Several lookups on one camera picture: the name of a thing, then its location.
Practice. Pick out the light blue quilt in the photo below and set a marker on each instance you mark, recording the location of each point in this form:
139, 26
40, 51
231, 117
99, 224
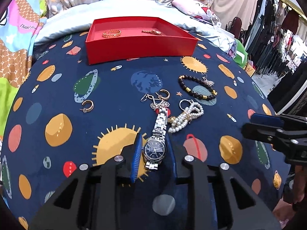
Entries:
81, 17

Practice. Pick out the red jewelry tray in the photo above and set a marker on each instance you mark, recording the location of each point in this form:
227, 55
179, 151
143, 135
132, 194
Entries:
121, 38

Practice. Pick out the silver wristwatch dark dial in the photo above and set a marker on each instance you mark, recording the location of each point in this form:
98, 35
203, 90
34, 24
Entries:
155, 149

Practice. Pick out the green bag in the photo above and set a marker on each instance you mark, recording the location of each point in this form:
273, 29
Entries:
241, 55

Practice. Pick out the silver filigree earring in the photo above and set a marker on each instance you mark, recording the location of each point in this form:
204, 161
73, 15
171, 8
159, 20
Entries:
208, 82

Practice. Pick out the pink white plush pillow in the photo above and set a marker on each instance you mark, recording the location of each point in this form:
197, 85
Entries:
195, 9

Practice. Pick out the silver flower drop earring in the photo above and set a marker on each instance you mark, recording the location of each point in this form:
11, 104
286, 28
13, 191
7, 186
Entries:
158, 102

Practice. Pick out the colourful monkey print blanket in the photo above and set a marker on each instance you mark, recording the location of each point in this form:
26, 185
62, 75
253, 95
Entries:
20, 25

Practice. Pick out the gold wristwatch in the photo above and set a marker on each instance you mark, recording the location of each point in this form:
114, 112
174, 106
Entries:
153, 32

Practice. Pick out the dark clothes rack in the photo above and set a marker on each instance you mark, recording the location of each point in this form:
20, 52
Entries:
276, 49

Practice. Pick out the right hand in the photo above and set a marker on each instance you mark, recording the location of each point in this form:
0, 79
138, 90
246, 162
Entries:
291, 209

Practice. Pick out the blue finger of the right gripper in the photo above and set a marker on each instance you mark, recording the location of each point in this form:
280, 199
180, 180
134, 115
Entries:
266, 134
267, 120

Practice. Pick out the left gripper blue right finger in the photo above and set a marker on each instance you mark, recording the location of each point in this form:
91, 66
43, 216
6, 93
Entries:
177, 153

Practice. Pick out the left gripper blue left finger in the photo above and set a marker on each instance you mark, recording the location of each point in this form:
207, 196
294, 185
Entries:
132, 155

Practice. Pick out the gold hoop earring centre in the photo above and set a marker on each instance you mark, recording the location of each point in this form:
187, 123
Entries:
163, 94

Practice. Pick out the gold hoop earring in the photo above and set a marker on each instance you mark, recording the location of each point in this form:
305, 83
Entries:
163, 94
87, 106

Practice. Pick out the navy planet print bedsheet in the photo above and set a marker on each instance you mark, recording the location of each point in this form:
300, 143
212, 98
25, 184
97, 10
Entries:
47, 137

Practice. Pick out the beige hanging garment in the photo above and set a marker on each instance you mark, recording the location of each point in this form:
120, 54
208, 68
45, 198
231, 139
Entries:
227, 10

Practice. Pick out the gold hoop earring left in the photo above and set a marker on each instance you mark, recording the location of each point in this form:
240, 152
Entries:
87, 106

